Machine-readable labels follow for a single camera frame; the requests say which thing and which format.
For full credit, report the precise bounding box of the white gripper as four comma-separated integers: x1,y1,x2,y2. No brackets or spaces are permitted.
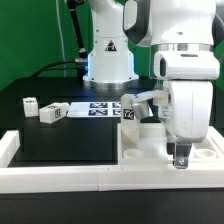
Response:
158,80,213,169

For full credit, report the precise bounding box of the white square table top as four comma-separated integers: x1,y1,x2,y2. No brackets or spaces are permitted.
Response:
117,123,224,166

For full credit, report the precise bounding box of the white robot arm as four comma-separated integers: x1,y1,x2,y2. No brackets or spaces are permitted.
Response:
121,0,220,169

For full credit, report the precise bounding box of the white U-shaped obstacle fence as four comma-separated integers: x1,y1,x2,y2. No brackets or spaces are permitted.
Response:
0,131,224,194

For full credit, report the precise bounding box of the white marker sheet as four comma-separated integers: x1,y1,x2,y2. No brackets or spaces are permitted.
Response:
66,101,154,119

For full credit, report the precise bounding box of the black cable bundle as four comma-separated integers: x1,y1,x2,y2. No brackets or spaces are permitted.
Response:
31,0,88,78

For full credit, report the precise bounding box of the white thin cable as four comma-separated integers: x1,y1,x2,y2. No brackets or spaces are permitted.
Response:
56,0,68,78

